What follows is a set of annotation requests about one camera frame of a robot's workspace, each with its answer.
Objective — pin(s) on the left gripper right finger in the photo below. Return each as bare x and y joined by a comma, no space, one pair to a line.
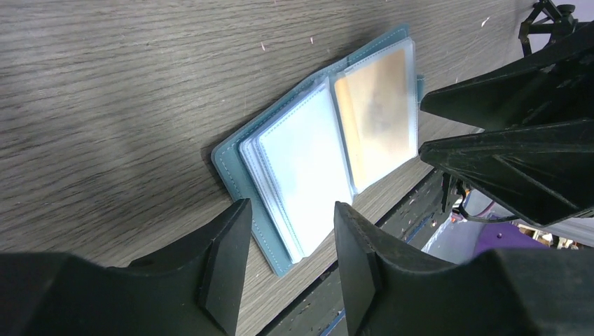
388,286

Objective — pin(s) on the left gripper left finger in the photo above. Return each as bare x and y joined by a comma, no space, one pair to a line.
194,285

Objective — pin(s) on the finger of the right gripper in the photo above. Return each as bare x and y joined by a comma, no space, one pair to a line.
542,174
553,85

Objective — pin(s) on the blue card holder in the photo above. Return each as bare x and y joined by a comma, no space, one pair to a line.
229,164

